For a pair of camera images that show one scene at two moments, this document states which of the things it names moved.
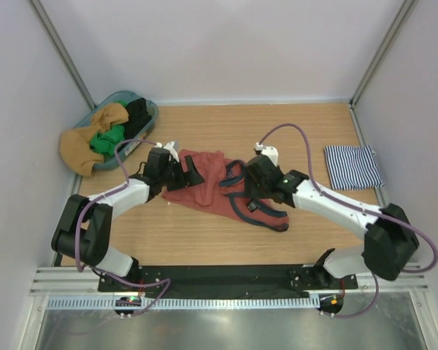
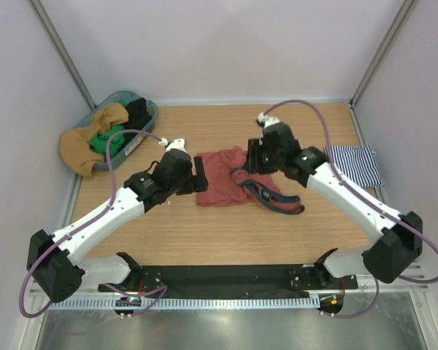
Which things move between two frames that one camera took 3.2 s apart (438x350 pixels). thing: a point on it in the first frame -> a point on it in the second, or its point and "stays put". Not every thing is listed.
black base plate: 224,281 stays put
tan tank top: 75,144 stays put
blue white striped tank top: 352,167 stays put
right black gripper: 250,184 -> 253,156
